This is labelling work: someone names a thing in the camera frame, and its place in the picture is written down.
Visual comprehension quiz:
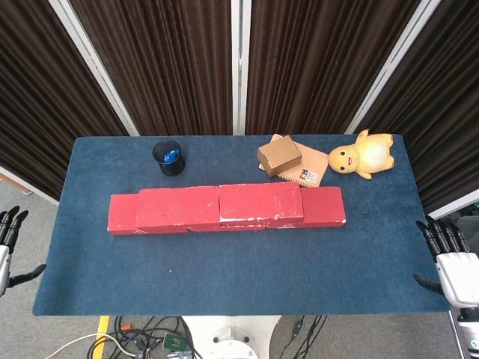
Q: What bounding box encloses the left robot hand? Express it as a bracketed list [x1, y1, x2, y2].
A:
[0, 205, 48, 296]

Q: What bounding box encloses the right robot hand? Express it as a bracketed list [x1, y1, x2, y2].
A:
[413, 215, 479, 308]

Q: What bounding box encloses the red foam brick white scratch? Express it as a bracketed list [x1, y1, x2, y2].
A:
[135, 185, 221, 231]

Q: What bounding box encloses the red foam brick chipped edge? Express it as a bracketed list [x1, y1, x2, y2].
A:
[218, 182, 305, 227]

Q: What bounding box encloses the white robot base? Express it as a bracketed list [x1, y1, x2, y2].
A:
[179, 316, 285, 359]

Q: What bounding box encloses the brown pleated curtain panel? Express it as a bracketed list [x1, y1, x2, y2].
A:
[0, 0, 130, 201]
[69, 0, 235, 136]
[245, 0, 422, 135]
[359, 0, 479, 214]

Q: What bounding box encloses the yellow plush toy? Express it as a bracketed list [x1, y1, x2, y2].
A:
[328, 129, 396, 180]

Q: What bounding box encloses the black mesh pen cup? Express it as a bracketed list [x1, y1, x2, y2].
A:
[152, 139, 187, 177]

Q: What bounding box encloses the green circuit board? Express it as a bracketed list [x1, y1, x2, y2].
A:
[161, 332, 188, 352]

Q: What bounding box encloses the blue tablecloth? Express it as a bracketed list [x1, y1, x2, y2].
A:
[31, 134, 452, 317]

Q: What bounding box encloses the small cardboard box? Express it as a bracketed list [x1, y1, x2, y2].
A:
[257, 135, 303, 177]

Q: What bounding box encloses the white partition frame rail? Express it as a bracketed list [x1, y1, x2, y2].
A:
[426, 192, 479, 220]
[0, 166, 59, 206]

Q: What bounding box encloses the white cable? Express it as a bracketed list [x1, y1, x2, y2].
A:
[40, 332, 139, 359]

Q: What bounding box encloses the black cable bundle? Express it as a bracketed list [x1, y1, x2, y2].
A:
[112, 316, 195, 359]

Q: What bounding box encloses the white partition post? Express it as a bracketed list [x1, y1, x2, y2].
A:
[48, 0, 140, 136]
[344, 0, 442, 135]
[231, 0, 252, 135]

